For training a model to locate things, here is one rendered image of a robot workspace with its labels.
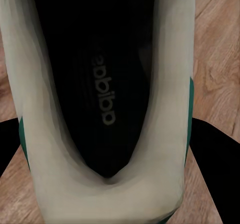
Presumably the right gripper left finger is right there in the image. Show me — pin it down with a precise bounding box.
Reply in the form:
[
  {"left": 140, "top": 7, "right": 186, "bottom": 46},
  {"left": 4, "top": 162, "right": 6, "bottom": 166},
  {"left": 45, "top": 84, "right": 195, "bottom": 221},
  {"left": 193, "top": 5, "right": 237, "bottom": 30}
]
[{"left": 0, "top": 118, "right": 21, "bottom": 177}]

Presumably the gym shoe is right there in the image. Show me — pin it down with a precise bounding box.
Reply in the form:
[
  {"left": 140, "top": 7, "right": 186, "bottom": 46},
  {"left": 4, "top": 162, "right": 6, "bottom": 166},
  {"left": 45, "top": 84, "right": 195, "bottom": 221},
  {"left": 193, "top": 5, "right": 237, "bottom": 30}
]
[{"left": 0, "top": 0, "right": 195, "bottom": 224}]

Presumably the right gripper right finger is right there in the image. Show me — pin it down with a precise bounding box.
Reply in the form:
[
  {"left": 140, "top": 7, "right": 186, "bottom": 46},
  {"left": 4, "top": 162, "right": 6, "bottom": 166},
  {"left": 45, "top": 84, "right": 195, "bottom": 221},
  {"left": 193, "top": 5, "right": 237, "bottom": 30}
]
[{"left": 189, "top": 117, "right": 240, "bottom": 224}]

